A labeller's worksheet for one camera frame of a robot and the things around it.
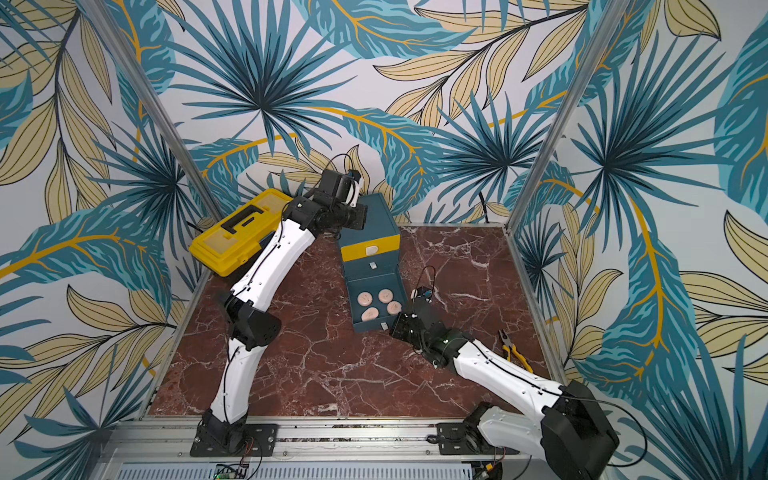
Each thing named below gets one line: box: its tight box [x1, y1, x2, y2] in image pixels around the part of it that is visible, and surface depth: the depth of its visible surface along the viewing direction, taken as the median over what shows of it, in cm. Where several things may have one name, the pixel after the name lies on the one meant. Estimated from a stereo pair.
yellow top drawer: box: [340, 234, 401, 263], surface depth 90 cm
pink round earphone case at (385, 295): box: [377, 288, 394, 304], surface depth 100 cm
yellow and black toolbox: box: [189, 188, 293, 277], surface depth 94 cm
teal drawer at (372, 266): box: [343, 250, 401, 282], surface depth 96 cm
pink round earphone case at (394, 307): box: [387, 300, 402, 315], surface depth 97 cm
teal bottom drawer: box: [347, 272, 408, 333], surface depth 99 cm
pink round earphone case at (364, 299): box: [357, 292, 373, 307], surface depth 99 cm
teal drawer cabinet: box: [338, 193, 408, 309], surface depth 96 cm
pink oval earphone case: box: [360, 306, 380, 322], surface depth 95 cm
